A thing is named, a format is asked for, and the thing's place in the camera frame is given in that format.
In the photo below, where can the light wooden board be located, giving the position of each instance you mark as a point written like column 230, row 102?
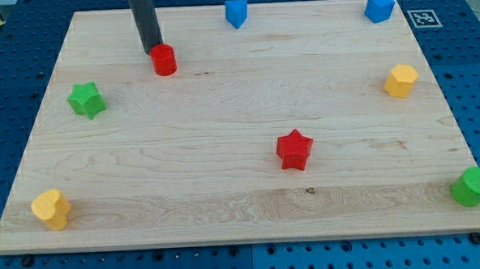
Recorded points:
column 190, row 159

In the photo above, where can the blue cube block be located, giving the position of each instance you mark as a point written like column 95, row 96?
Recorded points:
column 379, row 10

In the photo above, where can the white fiducial marker tag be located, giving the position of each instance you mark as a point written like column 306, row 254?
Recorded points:
column 422, row 18

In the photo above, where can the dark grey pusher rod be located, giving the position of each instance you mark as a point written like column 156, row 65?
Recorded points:
column 147, row 23

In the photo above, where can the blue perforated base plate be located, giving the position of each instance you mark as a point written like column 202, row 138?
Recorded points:
column 31, row 39

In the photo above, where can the red cylinder block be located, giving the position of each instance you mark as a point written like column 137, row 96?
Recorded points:
column 163, row 59

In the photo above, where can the blue triangle block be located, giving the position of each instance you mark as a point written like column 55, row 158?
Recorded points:
column 236, row 12

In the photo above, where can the green cylinder block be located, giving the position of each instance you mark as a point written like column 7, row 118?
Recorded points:
column 466, row 189

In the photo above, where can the green star block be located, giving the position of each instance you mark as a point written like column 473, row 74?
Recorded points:
column 85, row 99

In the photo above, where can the red star block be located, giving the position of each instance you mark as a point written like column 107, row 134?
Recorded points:
column 293, row 150

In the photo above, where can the yellow hexagon block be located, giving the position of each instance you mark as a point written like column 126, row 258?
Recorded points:
column 401, row 80

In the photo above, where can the yellow heart block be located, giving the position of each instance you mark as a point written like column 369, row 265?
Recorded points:
column 52, row 207

